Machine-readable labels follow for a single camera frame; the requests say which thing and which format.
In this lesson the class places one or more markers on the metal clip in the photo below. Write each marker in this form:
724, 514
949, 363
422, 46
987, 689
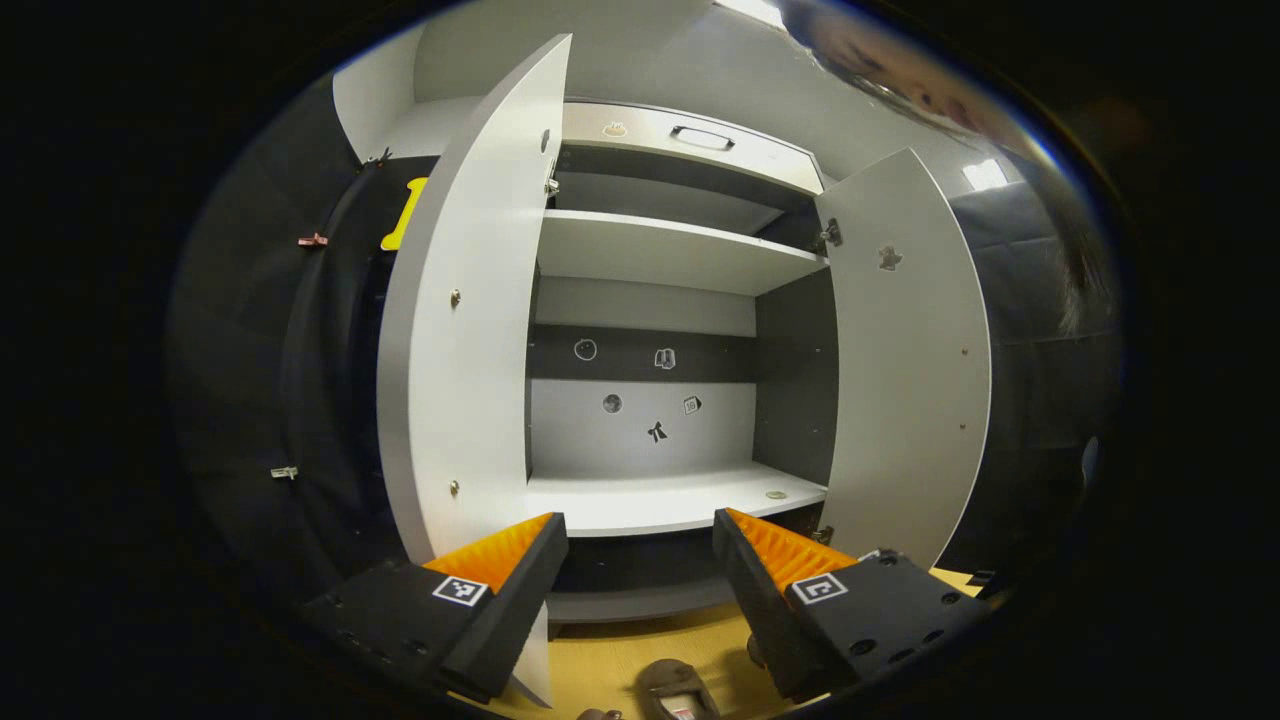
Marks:
284, 472

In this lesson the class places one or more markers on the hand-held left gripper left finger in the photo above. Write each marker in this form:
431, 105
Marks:
510, 600

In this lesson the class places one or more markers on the white cabinet drawer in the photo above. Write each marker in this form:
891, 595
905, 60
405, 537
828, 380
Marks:
650, 145

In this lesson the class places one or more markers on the white thin cabinet shelf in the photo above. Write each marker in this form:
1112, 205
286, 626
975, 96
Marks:
660, 250

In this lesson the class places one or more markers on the ceiling light strip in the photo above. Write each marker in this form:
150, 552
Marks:
750, 10

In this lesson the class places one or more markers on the ceiling light panel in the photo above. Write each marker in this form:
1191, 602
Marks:
985, 175

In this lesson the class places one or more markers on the black stand foot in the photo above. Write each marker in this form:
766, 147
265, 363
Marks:
983, 582

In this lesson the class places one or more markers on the white thick cabinet shelf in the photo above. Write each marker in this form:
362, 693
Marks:
650, 500

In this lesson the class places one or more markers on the red clip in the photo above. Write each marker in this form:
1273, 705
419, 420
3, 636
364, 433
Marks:
312, 240

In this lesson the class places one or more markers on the white cabinet door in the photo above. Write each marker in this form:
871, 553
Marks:
910, 400
470, 350

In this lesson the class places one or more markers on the person's head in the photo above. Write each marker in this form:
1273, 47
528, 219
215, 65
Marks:
900, 70

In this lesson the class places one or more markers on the brown fuzzy shoe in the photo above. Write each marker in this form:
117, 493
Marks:
675, 685

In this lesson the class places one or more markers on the white shoe cabinet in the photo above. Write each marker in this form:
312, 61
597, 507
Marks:
640, 420

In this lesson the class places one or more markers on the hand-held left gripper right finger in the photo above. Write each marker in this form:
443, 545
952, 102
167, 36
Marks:
755, 600

